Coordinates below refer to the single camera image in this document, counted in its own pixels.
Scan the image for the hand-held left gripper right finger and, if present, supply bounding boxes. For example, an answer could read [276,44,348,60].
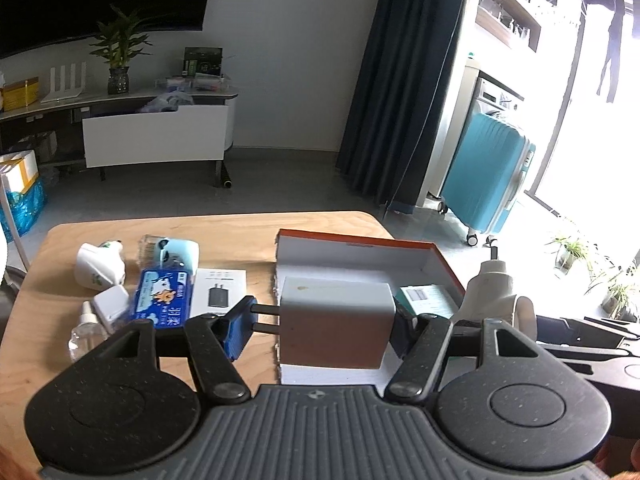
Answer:
[382,309,546,404]

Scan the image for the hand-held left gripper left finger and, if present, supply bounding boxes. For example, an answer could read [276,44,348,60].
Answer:
[95,295,259,406]

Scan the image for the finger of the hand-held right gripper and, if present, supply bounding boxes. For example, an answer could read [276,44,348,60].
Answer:
[560,315,640,342]
[535,341,632,362]

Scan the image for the large white power adapter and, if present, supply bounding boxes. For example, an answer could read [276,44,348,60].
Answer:
[250,275,397,370]

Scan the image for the blue dental floss box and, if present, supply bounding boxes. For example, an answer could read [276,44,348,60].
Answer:
[126,266,195,332]

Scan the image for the white cardboard box orange rim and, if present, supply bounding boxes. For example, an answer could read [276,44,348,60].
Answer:
[274,228,467,386]

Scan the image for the white plug-in mosquito repeller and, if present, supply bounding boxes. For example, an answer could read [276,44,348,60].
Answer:
[459,258,537,342]
[76,241,127,291]

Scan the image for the small white charger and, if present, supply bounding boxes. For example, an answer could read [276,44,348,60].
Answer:
[93,286,132,333]

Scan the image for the small clear liquid bottle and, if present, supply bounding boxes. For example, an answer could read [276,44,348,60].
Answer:
[67,301,110,361]

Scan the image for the small teal box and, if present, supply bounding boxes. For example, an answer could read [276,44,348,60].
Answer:
[399,284,462,322]

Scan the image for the white charger leaflet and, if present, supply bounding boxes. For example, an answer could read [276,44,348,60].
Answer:
[186,268,249,322]

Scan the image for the small potted plants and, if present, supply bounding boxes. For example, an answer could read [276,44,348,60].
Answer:
[545,219,640,323]

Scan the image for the light blue plug-in device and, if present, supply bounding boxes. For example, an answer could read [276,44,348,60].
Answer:
[138,233,201,272]

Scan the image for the teal suitcase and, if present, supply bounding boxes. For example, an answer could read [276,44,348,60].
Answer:
[439,111,537,247]

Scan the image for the white television cabinet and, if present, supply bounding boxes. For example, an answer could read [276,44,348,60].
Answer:
[0,84,240,182]

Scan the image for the blue plastic bag on cabinet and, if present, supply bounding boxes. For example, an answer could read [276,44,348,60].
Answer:
[139,90,194,114]

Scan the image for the blue plastic bag on floor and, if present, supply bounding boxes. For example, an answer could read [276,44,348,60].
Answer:
[0,179,49,237]

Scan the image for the clear tray of small goods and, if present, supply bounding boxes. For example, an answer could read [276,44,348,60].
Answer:
[154,72,234,97]

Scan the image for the dark blue curtain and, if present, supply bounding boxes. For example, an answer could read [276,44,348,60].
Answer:
[334,0,474,209]

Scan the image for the white washing machine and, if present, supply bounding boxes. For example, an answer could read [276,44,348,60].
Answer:
[469,76,526,122]

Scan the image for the white and yellow carton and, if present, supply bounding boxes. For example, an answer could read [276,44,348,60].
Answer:
[0,150,40,197]

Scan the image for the dark green box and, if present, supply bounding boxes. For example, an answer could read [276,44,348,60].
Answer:
[182,47,224,77]

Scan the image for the white router with antennas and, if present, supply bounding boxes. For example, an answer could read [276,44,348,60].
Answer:
[40,61,94,104]

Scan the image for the bamboo plant in dark vase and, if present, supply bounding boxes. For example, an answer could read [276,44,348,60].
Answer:
[89,4,154,96]

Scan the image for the hanging dark clothes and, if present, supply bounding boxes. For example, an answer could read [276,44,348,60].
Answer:
[531,0,640,104]

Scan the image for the yellow box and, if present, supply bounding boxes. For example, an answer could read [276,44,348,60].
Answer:
[0,77,40,112]

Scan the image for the wall shelf with glasses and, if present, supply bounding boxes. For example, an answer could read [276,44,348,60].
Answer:
[474,0,544,54]

